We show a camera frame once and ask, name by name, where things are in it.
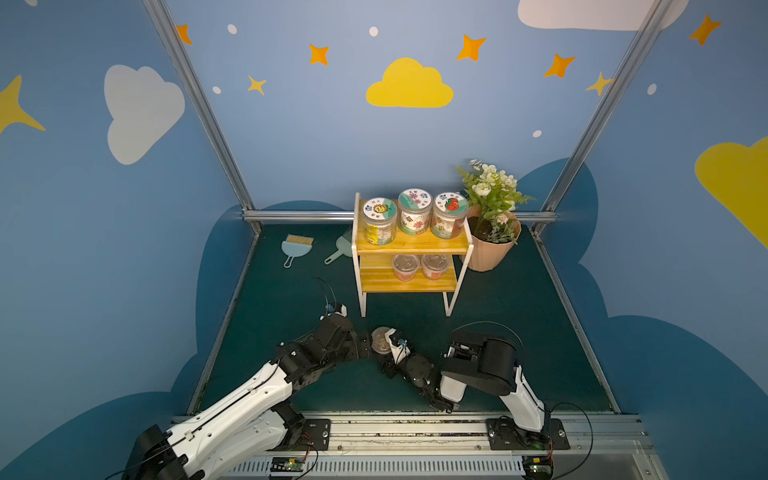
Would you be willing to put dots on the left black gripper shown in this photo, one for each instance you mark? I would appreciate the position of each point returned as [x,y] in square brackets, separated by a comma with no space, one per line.
[362,344]

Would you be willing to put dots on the clear soil cup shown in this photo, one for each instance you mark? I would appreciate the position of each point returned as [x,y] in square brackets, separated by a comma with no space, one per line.
[381,342]
[406,266]
[435,265]

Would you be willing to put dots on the sunflower label seed jar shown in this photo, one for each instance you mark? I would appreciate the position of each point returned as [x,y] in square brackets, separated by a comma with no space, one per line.
[379,221]

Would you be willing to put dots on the pink flower label seed jar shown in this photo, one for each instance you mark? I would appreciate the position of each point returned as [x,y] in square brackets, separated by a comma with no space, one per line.
[414,208]

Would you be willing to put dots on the strawberry label seed jar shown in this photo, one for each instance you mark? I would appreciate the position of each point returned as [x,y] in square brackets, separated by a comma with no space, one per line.
[448,215]

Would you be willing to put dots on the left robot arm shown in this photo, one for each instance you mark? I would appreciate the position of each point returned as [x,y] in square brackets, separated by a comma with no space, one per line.
[256,416]

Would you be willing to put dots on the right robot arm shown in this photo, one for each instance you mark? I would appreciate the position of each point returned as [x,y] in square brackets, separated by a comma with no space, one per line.
[486,363]

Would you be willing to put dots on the yellow wooden two-tier shelf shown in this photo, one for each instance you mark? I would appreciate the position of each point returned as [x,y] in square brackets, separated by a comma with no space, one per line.
[374,273]

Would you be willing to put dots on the blue dustpan brush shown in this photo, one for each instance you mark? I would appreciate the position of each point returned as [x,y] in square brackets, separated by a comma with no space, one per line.
[295,246]

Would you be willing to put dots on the left green circuit board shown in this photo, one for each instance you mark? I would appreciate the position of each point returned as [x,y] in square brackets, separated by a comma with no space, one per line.
[287,465]

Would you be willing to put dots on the green circuit board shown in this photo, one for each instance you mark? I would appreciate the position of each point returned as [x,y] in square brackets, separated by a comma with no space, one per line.
[287,465]
[537,468]

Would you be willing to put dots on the pink pot with flowers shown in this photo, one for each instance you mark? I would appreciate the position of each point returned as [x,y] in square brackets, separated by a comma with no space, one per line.
[493,197]

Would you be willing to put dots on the right green circuit board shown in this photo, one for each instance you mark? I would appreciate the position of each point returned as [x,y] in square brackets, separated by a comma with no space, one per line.
[537,468]

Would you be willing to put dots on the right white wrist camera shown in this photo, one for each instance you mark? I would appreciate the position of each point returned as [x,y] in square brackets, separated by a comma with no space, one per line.
[399,345]

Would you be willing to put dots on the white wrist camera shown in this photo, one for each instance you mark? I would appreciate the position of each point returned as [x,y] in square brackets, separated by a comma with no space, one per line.
[399,345]
[337,308]

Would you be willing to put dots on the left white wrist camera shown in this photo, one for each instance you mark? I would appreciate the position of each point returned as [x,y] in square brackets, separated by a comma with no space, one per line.
[337,308]

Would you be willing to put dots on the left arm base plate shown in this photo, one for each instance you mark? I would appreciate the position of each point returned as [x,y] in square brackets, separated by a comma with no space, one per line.
[315,433]

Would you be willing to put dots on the aluminium front rail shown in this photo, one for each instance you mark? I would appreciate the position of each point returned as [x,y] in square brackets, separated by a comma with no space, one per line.
[399,445]

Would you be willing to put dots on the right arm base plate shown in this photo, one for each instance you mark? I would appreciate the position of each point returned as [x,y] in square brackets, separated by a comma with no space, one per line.
[504,434]

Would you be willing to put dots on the left aluminium frame post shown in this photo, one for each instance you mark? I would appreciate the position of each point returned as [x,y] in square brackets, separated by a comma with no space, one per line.
[163,22]

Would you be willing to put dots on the aluminium frame post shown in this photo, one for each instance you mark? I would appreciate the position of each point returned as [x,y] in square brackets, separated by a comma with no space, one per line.
[163,22]
[640,46]

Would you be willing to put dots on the right aluminium frame post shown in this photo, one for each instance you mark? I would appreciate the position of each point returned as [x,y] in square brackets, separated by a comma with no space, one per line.
[640,46]

